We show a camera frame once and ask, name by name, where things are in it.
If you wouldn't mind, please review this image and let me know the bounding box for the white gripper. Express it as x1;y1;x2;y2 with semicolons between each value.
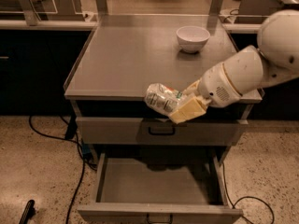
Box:
169;63;242;124

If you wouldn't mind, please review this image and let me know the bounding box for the crushed 7up can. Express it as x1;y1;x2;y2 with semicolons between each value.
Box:
144;83;183;116

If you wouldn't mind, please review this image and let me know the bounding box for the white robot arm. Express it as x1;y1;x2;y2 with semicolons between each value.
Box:
169;9;299;123

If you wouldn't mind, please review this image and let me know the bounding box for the grey metal drawer cabinet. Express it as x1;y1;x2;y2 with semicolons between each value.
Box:
63;13;265;224

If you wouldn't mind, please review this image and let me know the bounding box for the closed top drawer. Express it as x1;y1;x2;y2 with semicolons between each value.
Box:
76;117;248;146

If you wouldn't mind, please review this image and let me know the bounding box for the open middle drawer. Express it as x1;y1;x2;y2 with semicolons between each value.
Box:
78;150;243;224

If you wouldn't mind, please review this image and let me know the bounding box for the white ceramic bowl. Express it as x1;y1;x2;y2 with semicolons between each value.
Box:
176;26;210;53

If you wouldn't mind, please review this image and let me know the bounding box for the black cylindrical floor object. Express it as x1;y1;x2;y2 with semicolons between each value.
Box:
19;200;36;224

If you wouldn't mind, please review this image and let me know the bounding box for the black floor cable right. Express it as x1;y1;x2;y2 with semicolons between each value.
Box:
221;161;276;224

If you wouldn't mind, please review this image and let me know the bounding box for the black floor cable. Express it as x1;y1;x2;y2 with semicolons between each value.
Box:
28;115;98;224
221;161;276;224

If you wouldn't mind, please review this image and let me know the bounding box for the black floor cable left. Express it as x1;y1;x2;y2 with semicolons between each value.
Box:
28;115;98;224

